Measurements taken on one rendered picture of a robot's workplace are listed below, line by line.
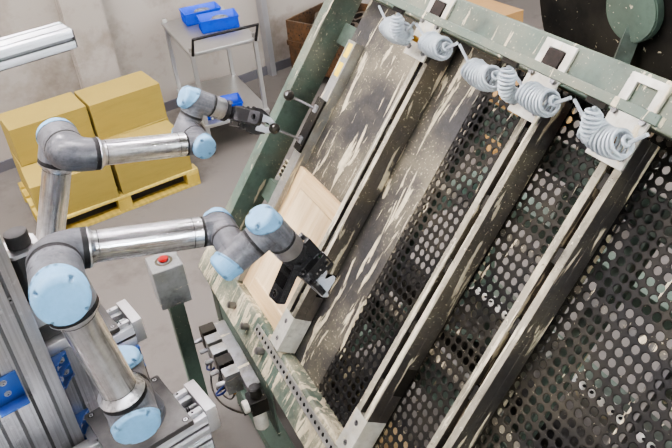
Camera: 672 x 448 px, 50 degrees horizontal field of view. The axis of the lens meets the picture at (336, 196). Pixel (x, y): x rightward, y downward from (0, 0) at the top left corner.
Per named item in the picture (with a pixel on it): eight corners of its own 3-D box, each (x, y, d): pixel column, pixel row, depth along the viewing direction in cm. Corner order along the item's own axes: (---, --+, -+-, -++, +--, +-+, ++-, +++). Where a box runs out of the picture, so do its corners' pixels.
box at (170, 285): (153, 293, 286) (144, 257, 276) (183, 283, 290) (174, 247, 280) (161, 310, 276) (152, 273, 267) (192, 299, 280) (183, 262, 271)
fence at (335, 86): (242, 275, 270) (233, 273, 267) (357, 43, 248) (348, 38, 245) (247, 282, 266) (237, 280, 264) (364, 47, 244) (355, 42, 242)
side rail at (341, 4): (233, 245, 293) (209, 240, 286) (356, -7, 267) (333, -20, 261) (238, 253, 288) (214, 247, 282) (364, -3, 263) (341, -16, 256)
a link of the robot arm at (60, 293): (158, 394, 187) (69, 232, 156) (171, 436, 175) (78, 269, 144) (113, 416, 184) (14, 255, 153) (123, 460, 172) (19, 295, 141)
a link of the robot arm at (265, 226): (235, 218, 167) (264, 195, 167) (260, 243, 175) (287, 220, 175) (248, 237, 161) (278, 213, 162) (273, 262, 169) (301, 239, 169)
